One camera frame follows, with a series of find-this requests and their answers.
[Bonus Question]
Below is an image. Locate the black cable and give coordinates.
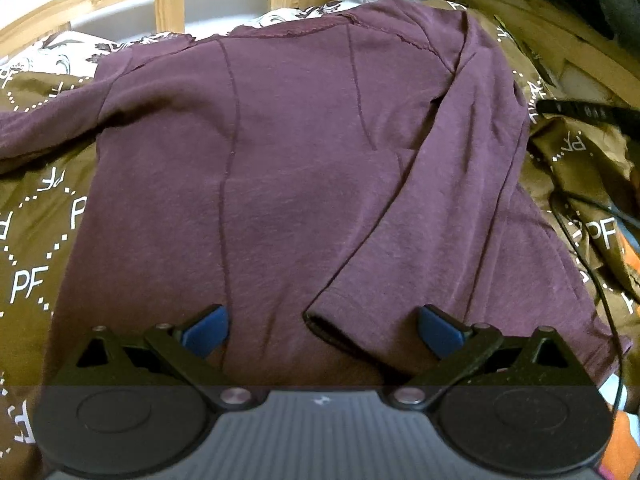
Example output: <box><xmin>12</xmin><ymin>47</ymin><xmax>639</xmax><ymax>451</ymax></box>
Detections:
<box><xmin>548</xmin><ymin>192</ymin><xmax>640</xmax><ymax>416</ymax></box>

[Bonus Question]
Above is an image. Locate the brown PF patterned duvet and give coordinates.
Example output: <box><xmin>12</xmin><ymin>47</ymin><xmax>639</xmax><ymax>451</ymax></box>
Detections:
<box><xmin>0</xmin><ymin>0</ymin><xmax>640</xmax><ymax>480</ymax></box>

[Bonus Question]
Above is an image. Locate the maroon long sleeve shirt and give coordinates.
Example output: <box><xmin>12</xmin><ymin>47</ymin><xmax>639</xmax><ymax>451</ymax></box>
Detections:
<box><xmin>0</xmin><ymin>0</ymin><xmax>633</xmax><ymax>391</ymax></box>

